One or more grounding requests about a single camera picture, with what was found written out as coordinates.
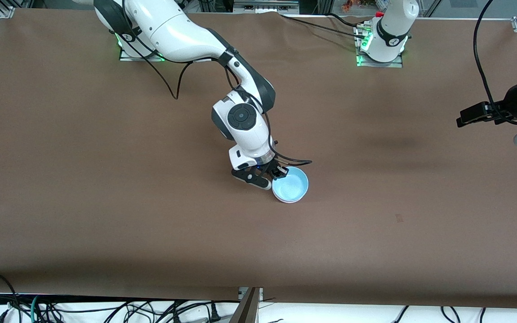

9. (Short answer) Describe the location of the long black table cable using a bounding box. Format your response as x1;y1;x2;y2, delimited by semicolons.
281;15;368;40

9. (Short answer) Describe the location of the aluminium profile beam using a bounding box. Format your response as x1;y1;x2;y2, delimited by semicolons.
229;287;264;323

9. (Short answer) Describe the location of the brown table cover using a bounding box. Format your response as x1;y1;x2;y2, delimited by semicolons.
0;9;517;310

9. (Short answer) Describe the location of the blue bowl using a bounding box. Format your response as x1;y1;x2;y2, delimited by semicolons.
272;167;309;202

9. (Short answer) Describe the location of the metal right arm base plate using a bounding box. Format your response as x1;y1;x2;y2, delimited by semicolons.
119;31;168;62

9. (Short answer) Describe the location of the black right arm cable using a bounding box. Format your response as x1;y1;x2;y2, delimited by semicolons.
122;0;313;167

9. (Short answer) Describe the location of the grey metal rack device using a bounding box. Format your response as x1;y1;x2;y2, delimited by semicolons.
233;0;300;13

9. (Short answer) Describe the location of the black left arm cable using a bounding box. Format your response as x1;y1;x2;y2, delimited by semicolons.
473;0;517;125

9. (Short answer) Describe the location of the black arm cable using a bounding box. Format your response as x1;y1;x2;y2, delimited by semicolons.
122;0;313;167
473;0;517;125

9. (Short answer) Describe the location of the short black table cable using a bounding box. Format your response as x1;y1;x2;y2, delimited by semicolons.
326;12;367;28

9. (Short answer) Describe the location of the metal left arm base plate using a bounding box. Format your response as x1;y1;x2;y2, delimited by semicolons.
355;23;404;68

